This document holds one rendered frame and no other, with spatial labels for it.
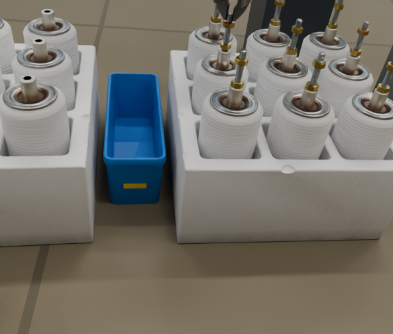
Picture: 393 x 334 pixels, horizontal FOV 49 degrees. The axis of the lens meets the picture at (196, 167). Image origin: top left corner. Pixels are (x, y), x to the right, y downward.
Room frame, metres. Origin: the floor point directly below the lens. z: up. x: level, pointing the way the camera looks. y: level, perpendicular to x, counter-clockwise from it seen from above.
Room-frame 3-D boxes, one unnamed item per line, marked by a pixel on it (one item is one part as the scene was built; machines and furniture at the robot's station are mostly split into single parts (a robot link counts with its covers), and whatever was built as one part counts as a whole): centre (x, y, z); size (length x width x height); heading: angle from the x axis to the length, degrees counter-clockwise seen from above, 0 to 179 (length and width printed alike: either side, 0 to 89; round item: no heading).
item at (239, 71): (0.57, -0.05, 0.30); 0.01 x 0.01 x 0.08
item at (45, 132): (0.52, 0.25, 0.16); 0.10 x 0.10 x 0.18
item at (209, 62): (0.69, -0.02, 0.25); 0.08 x 0.08 x 0.01
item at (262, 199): (0.71, -0.14, 0.09); 0.39 x 0.39 x 0.18; 11
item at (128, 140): (0.70, 0.14, 0.06); 0.30 x 0.11 x 0.12; 12
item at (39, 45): (0.63, 0.28, 0.26); 0.02 x 0.02 x 0.03
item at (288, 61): (0.71, -0.14, 0.26); 0.02 x 0.02 x 0.03
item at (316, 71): (0.59, -0.16, 0.30); 0.01 x 0.01 x 0.08
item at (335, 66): (0.73, -0.26, 0.25); 0.08 x 0.08 x 0.01
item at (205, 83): (0.69, -0.02, 0.16); 0.10 x 0.10 x 0.18
